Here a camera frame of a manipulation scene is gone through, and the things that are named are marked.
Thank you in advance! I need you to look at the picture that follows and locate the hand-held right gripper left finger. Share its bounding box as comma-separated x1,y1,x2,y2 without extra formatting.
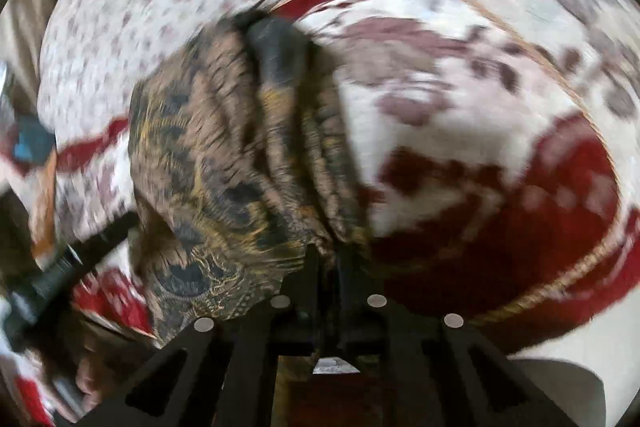
55,246,322,427

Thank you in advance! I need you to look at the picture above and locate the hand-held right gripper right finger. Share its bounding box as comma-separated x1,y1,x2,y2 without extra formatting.
339,249,581,427

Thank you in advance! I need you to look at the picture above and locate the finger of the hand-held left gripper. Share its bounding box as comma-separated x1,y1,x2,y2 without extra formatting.
50,211,141,275

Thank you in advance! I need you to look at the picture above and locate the dark floral shirt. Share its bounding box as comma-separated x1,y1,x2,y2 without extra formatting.
127,9,373,343

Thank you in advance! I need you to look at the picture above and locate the orange checkered cushion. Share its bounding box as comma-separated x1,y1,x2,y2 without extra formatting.
30,152,60,260

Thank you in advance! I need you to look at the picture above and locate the blue plastic pack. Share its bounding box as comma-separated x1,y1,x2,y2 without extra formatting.
12,134,43,162

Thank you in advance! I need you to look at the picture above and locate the red and white floral blanket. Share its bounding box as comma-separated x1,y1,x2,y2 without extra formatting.
0,0,640,427

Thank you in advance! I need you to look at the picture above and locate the beige curtain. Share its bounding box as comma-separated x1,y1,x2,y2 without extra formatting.
0,0,68,100

